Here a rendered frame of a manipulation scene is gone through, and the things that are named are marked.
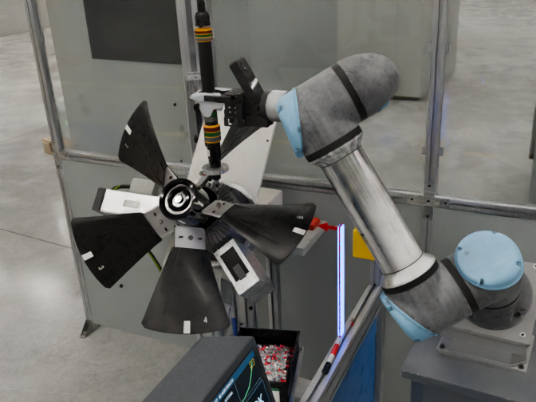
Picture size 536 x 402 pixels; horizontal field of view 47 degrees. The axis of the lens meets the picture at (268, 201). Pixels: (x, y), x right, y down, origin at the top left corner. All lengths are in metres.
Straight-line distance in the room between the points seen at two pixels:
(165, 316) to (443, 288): 0.75
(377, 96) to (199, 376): 0.56
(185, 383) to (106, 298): 2.28
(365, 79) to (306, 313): 1.65
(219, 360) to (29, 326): 2.66
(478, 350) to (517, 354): 0.08
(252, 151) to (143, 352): 1.53
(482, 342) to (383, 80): 0.60
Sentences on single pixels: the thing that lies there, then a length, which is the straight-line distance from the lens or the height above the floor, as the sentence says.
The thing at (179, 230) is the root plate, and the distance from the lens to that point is 1.68.
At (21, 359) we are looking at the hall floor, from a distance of 3.36.
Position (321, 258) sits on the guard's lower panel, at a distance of 2.46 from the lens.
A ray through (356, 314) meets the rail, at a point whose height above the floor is 0.86.
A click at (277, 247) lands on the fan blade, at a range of 1.54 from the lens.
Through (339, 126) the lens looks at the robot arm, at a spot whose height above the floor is 1.54.
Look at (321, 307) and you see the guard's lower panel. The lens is 2.58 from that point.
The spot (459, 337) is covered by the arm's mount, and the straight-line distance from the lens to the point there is 1.40.
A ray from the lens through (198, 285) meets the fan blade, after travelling 1.65.
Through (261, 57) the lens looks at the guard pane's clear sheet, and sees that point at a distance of 2.29.
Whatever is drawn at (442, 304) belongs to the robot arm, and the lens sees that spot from 1.18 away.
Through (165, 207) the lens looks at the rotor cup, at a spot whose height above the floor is 1.20.
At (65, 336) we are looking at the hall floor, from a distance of 3.44.
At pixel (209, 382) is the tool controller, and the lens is 0.95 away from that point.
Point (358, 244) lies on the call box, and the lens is 1.80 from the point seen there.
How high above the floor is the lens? 1.86
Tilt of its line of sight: 23 degrees down
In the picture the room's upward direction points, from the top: 3 degrees counter-clockwise
